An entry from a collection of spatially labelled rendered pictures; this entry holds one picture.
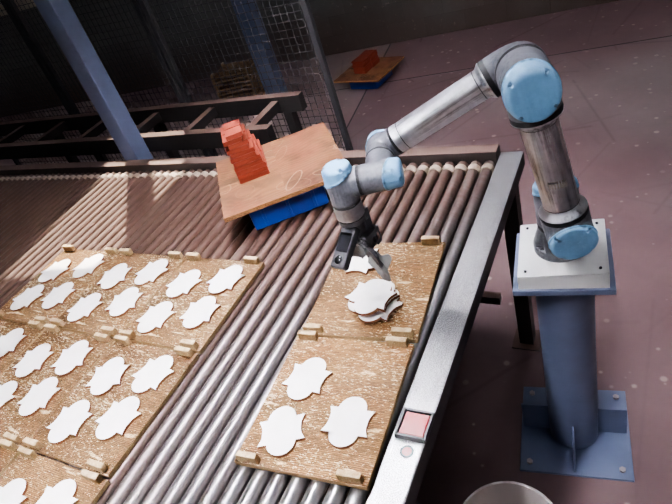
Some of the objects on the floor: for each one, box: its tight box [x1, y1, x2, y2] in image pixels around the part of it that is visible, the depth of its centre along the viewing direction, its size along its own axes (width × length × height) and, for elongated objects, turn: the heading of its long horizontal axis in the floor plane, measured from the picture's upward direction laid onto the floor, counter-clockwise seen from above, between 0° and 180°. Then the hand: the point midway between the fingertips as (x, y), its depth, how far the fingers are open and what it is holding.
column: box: [512, 229, 635, 482], centre depth 196 cm, size 38×38×87 cm
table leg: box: [504, 185, 541, 352], centre depth 236 cm, size 12×12×86 cm
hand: (366, 278), depth 160 cm, fingers open, 14 cm apart
